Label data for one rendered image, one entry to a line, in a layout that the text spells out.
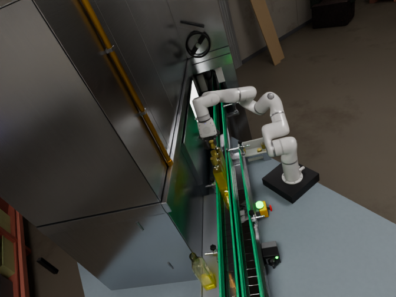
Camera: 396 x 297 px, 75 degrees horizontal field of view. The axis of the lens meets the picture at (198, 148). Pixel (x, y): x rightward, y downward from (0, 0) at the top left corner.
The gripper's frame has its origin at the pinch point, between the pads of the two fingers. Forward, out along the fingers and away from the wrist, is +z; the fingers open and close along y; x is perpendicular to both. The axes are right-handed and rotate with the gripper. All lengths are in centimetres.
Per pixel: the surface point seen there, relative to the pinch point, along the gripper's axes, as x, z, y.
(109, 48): -57, -63, -13
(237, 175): 6.6, 29.8, 9.0
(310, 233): -30, 53, 42
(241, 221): -28.2, 39.1, 8.2
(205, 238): -35, 41, -13
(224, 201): -12.6, 34.8, -0.8
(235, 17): 412, -80, 41
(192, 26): 81, -69, -1
